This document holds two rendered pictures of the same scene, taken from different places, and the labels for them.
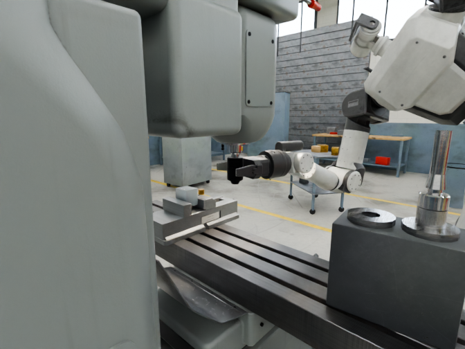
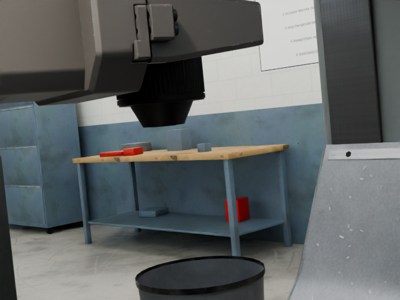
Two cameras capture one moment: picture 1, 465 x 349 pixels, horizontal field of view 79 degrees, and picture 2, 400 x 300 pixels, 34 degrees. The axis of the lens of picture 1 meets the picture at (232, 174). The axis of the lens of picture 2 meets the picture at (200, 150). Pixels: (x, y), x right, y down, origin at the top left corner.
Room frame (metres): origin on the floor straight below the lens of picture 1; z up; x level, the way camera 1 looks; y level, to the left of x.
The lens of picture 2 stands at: (1.15, 0.03, 1.19)
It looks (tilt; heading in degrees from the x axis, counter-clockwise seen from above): 3 degrees down; 184
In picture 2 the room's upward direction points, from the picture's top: 5 degrees counter-clockwise
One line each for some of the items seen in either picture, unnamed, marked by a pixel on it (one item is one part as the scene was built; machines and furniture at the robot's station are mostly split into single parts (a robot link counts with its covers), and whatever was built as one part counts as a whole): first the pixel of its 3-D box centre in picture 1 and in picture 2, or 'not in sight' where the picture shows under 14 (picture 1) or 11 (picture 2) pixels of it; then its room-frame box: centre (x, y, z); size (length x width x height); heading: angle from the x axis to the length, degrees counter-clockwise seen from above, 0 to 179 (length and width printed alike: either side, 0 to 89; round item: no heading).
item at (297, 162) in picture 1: (289, 158); not in sight; (0.91, -0.19, 1.24); 0.11 x 0.11 x 0.11; 32
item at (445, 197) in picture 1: (434, 195); not in sight; (0.49, -0.36, 1.24); 0.05 x 0.05 x 0.01
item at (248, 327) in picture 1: (234, 287); not in sight; (0.81, -0.01, 0.85); 0.50 x 0.35 x 0.12; 137
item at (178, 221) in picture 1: (194, 210); not in sight; (0.99, 0.14, 1.04); 0.35 x 0.15 x 0.11; 137
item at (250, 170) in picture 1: (246, 172); not in sight; (0.76, -0.04, 1.23); 0.06 x 0.02 x 0.03; 122
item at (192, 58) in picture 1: (176, 75); not in sight; (0.67, 0.13, 1.47); 0.24 x 0.19 x 0.26; 47
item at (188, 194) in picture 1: (186, 196); not in sight; (0.97, 0.16, 1.10); 0.06 x 0.05 x 0.06; 47
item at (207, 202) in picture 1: (198, 199); not in sight; (1.01, 0.12, 1.08); 0.12 x 0.06 x 0.04; 47
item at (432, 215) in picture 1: (431, 212); not in sight; (0.49, -0.36, 1.21); 0.05 x 0.05 x 0.05
